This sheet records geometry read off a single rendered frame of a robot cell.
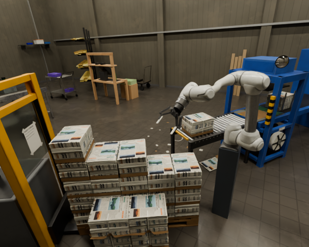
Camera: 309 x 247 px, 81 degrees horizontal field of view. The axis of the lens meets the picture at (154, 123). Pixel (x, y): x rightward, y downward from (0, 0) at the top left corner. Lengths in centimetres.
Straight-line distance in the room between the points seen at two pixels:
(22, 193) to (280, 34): 770
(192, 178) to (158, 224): 56
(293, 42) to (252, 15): 159
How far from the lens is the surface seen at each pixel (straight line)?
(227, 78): 170
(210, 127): 281
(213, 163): 355
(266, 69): 340
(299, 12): 784
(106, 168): 193
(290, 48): 783
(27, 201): 219
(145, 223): 201
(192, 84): 143
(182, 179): 205
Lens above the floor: 211
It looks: 25 degrees down
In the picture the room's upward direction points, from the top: 3 degrees counter-clockwise
